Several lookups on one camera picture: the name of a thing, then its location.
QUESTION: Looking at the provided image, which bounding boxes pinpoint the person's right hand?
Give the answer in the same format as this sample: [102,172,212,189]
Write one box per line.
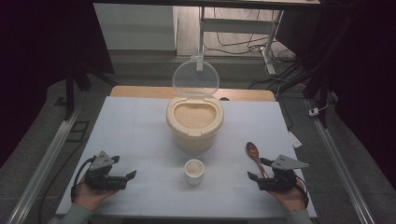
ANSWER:
[267,176,308,214]

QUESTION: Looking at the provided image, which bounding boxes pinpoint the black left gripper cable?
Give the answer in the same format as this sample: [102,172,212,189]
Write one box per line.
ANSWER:
[70,156,97,203]

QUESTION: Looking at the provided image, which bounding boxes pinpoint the black floor cables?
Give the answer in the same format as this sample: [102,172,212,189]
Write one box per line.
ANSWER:
[204,7,302,91]

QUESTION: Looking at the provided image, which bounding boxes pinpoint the brown wooden spoon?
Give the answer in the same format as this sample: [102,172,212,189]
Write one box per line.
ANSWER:
[246,141,270,180]

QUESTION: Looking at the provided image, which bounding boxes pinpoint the black stand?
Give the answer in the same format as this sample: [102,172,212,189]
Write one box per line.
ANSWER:
[64,63,118,121]

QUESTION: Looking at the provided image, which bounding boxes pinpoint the white paper tag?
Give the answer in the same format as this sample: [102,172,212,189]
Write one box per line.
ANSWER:
[288,131,304,149]

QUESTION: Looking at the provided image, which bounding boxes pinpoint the clear round container lid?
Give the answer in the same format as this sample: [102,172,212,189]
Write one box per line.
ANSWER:
[172,59,220,96]

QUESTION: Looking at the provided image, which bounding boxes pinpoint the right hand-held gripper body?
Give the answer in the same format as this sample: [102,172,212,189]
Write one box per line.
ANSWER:
[257,154,310,192]

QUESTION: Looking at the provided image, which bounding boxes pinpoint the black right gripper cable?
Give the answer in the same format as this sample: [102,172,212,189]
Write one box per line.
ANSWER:
[293,175,310,209]

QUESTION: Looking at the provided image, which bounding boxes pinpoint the white metal desk frame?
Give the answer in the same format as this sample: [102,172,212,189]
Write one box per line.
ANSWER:
[195,7,285,76]

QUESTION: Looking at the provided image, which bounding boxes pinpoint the rice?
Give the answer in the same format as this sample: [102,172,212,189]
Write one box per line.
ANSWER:
[173,103,218,130]

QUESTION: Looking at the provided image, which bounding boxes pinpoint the dark curtain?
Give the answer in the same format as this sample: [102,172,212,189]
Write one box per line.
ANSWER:
[0,0,115,169]
[275,0,396,181]

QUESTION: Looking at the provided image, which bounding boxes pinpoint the white table cover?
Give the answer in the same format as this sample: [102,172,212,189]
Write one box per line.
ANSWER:
[55,95,318,218]

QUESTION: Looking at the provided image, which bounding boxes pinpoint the wooden table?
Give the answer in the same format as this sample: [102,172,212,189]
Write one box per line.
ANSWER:
[110,85,276,103]

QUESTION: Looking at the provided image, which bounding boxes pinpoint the black floor plate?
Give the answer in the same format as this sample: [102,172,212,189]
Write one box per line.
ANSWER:
[66,120,90,144]

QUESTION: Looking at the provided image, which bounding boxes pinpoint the aluminium frame rail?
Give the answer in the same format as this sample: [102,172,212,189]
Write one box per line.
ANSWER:
[305,98,376,224]
[6,104,82,224]

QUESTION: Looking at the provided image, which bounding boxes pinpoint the white cup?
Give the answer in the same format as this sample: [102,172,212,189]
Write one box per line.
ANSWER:
[183,159,205,187]

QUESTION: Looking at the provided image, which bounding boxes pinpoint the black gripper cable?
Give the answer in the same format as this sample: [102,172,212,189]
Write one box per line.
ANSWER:
[70,156,97,203]
[293,175,310,209]

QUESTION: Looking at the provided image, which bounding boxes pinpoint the beige rice container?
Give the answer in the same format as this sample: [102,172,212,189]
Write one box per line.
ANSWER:
[165,94,225,152]

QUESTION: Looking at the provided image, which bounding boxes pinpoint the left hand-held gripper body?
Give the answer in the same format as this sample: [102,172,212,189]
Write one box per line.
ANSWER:
[84,150,129,191]

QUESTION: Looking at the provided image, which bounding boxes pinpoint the person's left hand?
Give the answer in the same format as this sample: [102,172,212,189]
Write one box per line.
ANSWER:
[74,176,119,212]

